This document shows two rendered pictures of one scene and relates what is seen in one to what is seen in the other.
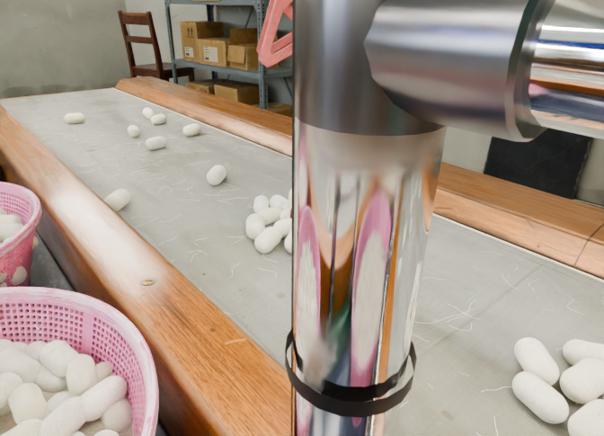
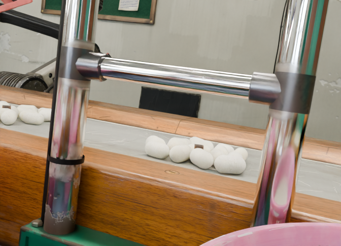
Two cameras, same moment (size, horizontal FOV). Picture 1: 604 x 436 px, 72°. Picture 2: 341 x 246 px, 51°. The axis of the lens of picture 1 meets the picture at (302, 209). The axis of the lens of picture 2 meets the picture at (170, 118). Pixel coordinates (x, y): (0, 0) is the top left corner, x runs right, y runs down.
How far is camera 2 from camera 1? 0.24 m
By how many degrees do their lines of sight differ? 34
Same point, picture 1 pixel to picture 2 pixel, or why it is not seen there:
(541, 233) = (158, 121)
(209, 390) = not seen: outside the picture
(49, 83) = not seen: outside the picture
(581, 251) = (177, 126)
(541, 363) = (157, 139)
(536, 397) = (155, 146)
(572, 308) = not seen: hidden behind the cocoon
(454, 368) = (116, 150)
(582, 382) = (174, 142)
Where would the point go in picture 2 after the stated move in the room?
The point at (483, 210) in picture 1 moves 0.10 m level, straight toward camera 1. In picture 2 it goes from (127, 115) to (123, 121)
